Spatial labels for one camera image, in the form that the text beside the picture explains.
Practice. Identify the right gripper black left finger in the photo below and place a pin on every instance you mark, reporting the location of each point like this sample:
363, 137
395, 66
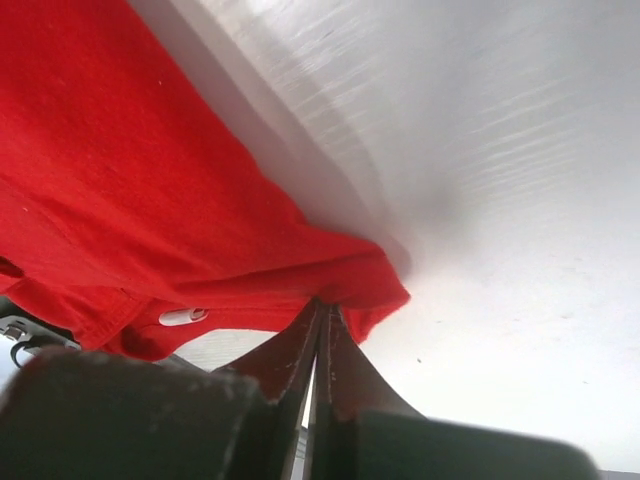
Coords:
70, 414

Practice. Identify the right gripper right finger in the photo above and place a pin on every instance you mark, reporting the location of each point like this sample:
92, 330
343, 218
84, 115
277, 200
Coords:
361, 428

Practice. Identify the red t shirt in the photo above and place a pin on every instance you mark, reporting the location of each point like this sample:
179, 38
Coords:
131, 216

